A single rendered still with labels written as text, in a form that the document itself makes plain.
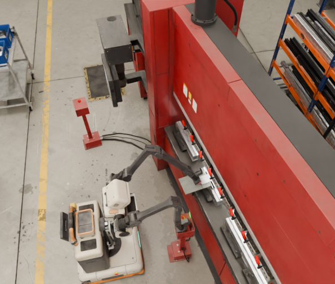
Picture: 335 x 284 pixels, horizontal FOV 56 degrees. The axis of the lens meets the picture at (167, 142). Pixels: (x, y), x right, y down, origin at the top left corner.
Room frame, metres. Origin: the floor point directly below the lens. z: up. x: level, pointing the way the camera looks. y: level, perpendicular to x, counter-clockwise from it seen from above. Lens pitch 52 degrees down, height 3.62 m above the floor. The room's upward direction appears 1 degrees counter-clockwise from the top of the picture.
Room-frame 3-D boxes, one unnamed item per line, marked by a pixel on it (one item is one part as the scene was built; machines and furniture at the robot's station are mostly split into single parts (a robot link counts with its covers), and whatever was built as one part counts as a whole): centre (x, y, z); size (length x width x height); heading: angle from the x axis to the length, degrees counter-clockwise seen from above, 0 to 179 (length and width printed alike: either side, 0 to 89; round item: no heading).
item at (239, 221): (1.06, -0.59, 1.26); 0.15 x 0.09 x 0.17; 20
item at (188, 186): (1.55, -0.26, 1.00); 0.26 x 0.18 x 0.01; 110
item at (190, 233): (1.23, -0.15, 0.75); 0.20 x 0.16 x 0.18; 10
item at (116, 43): (2.61, 0.49, 1.53); 0.51 x 0.25 x 0.85; 16
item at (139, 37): (2.72, 0.31, 1.66); 0.40 x 0.24 x 0.07; 20
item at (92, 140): (2.81, 1.08, 0.41); 0.25 x 0.20 x 0.83; 110
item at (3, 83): (3.80, 2.49, 0.47); 0.90 x 0.66 x 0.95; 11
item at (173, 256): (1.22, -0.12, 0.06); 0.25 x 0.20 x 0.12; 100
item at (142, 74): (2.72, 0.31, 1.17); 0.40 x 0.24 x 0.07; 20
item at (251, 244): (0.87, -0.66, 1.26); 0.15 x 0.09 x 0.17; 20
